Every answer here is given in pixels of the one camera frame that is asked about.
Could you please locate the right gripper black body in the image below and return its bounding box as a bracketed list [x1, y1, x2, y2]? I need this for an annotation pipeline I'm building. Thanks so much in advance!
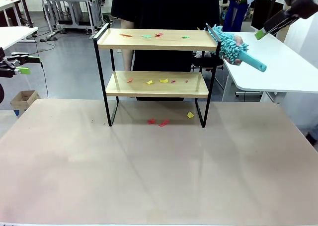
[282, 0, 318, 20]

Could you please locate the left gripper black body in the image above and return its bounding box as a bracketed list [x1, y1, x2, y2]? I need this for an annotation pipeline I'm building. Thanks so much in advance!
[0, 54, 20, 78]

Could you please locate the teal microfiber duster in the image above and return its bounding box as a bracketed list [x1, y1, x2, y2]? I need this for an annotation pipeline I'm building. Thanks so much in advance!
[205, 23, 268, 73]

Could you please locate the person's right forearm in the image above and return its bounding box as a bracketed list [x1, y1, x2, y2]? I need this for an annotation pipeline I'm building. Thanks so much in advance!
[123, 49, 135, 72]

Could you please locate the person's left hand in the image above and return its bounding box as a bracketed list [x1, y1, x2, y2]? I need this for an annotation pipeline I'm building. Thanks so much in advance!
[225, 35, 245, 67]

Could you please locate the black clamp pole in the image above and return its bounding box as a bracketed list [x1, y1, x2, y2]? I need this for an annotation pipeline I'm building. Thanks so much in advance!
[269, 0, 280, 15]

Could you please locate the brown cardboard board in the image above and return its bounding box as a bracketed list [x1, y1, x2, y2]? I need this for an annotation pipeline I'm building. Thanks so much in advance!
[278, 24, 291, 42]

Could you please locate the open cardboard box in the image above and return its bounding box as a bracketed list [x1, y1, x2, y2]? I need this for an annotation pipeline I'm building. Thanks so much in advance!
[9, 90, 40, 111]

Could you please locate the bystander in blue trousers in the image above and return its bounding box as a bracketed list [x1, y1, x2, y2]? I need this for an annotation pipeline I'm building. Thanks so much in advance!
[222, 0, 256, 33]

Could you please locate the white rectangular table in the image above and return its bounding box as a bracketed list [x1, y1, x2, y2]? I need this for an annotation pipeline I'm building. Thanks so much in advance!
[0, 26, 39, 50]

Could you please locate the large white curved table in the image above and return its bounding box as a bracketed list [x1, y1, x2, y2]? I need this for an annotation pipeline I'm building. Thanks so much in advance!
[213, 31, 318, 105]

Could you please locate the black office chair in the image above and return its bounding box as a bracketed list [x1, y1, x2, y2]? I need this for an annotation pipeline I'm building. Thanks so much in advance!
[192, 51, 226, 87]

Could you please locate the white cloth bundle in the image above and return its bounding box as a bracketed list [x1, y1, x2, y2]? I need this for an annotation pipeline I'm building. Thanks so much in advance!
[194, 50, 212, 59]

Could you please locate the person in black shirt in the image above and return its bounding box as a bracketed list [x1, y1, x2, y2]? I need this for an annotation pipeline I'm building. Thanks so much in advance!
[110, 0, 221, 102]

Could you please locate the thin black floor cable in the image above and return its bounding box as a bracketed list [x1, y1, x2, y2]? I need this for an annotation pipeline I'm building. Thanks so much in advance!
[32, 33, 57, 99]

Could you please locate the black upright post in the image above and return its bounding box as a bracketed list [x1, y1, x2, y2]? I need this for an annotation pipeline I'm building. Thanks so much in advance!
[19, 0, 34, 28]

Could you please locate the two-tier wooden black-frame shelf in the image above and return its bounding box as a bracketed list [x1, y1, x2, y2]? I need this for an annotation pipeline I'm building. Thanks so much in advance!
[92, 23, 222, 129]

